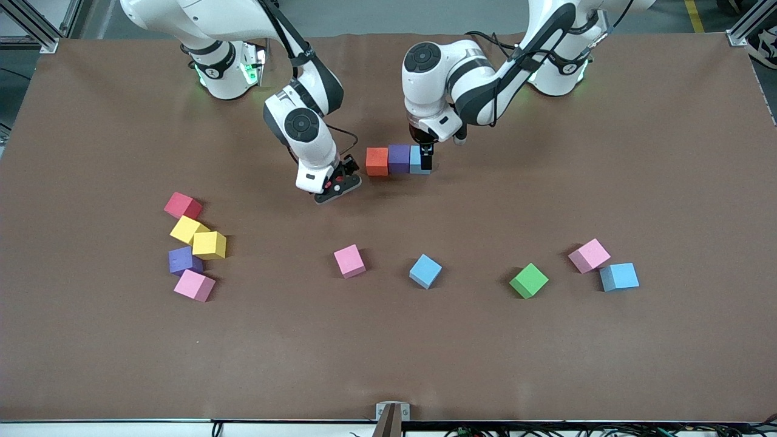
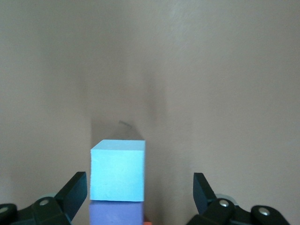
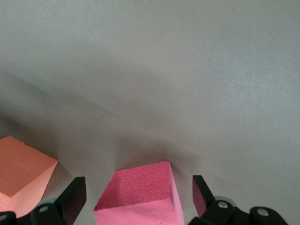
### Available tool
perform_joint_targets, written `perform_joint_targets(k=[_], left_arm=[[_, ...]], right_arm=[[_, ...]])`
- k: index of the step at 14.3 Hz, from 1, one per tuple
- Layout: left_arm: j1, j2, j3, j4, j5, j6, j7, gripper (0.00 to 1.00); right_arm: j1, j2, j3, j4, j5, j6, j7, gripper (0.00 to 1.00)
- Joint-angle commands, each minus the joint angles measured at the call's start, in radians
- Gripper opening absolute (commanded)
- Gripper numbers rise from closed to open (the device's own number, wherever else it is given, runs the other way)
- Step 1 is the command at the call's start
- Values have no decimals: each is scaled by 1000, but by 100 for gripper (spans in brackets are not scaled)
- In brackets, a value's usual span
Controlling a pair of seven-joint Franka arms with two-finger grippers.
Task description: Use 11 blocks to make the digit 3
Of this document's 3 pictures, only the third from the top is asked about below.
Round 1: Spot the red foam cube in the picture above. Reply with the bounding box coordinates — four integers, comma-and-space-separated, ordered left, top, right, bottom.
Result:
93, 161, 185, 225

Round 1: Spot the orange foam cube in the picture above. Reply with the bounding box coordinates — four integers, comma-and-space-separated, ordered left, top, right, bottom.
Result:
0, 135, 59, 218

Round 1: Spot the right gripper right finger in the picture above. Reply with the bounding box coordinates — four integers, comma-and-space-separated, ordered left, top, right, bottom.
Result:
187, 175, 249, 225

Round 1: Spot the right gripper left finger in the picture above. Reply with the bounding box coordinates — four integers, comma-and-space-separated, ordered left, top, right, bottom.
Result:
31, 176, 87, 225

